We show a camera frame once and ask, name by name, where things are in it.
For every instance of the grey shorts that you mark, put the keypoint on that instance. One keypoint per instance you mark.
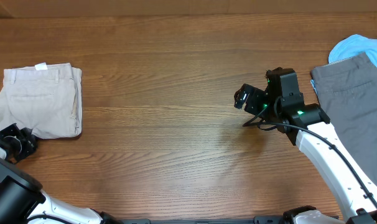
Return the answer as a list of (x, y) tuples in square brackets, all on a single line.
[(347, 92)]

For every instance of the light blue garment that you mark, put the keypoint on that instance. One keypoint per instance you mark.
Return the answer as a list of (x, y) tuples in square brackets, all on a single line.
[(352, 46)]

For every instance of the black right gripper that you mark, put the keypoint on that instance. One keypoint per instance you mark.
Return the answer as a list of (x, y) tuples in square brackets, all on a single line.
[(255, 94)]

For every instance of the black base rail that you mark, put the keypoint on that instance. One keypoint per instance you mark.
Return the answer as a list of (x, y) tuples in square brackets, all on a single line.
[(273, 219)]

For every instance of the beige khaki shorts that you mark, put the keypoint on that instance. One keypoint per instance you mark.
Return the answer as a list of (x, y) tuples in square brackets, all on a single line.
[(46, 99)]

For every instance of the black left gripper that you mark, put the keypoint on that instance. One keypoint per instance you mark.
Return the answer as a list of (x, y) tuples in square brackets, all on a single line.
[(30, 138)]

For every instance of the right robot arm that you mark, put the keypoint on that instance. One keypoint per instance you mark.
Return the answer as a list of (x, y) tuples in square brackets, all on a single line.
[(281, 106)]

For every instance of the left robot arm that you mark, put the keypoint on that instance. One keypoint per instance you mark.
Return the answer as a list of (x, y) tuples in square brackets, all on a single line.
[(22, 199)]

